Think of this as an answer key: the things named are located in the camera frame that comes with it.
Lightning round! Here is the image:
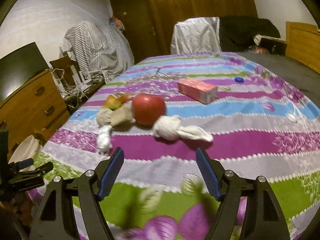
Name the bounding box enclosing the white plastic bin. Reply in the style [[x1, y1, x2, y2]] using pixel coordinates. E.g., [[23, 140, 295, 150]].
[[9, 135, 44, 173]]

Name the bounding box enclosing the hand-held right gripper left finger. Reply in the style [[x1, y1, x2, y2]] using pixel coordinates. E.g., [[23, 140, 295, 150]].
[[29, 147, 125, 240]]

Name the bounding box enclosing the brown wooden wardrobe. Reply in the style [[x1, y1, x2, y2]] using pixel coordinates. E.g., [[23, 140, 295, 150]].
[[141, 0, 258, 55]]

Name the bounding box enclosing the wooden dresser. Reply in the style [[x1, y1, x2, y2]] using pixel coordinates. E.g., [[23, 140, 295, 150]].
[[0, 69, 72, 155]]

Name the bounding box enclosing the black cloth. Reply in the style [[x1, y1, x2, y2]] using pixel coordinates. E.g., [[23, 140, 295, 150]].
[[219, 15, 282, 52]]

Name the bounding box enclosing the grey striped cloth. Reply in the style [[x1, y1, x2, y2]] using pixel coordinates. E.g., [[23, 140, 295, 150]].
[[59, 21, 135, 83]]

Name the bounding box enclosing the tangle of white cables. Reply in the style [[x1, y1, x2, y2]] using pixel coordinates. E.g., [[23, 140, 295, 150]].
[[52, 67, 100, 105]]

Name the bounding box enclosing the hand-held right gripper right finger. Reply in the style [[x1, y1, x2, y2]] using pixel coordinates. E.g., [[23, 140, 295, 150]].
[[195, 147, 290, 240]]

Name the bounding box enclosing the striped floral bedsheet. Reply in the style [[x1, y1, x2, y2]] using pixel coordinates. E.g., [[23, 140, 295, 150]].
[[27, 52, 320, 240]]

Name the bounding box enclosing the orange yellow snack packet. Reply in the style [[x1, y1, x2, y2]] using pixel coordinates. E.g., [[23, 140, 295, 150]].
[[104, 92, 132, 110]]

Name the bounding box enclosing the red apple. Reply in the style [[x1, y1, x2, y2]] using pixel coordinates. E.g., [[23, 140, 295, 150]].
[[132, 94, 167, 127]]

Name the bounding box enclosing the beige rolled sock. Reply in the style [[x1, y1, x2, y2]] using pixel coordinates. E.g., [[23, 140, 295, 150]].
[[96, 102, 135, 128]]

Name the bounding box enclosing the wooden chair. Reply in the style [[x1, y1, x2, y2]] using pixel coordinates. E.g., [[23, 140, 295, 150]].
[[49, 55, 105, 98]]

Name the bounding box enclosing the white cloth on chair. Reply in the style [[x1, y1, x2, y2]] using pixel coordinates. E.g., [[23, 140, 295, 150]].
[[171, 17, 222, 55]]

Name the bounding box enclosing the dark wooden door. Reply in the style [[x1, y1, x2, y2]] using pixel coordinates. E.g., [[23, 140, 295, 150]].
[[110, 0, 160, 65]]

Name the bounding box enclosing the small white sock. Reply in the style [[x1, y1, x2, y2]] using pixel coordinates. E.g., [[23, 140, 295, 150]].
[[97, 126, 113, 155]]

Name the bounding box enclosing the grey blanket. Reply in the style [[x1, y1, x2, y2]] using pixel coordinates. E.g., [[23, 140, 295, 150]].
[[237, 51, 320, 100]]

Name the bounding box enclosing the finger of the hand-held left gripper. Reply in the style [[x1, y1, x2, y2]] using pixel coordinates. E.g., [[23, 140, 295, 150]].
[[15, 161, 54, 183], [10, 158, 34, 172]]

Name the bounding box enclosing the orange bag on door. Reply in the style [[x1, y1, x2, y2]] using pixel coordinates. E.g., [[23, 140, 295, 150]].
[[109, 16, 125, 30]]

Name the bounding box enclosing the dark open box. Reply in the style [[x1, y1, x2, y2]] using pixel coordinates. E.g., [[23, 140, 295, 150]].
[[252, 35, 287, 55]]

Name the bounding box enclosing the light wooden headboard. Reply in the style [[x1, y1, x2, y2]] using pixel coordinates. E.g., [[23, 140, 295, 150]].
[[285, 21, 320, 74]]

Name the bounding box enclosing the pink carton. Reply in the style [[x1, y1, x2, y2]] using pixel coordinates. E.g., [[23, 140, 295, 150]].
[[177, 78, 218, 105]]

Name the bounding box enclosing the black flat screen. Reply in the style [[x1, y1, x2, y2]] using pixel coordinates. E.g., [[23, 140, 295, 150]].
[[0, 42, 50, 100]]

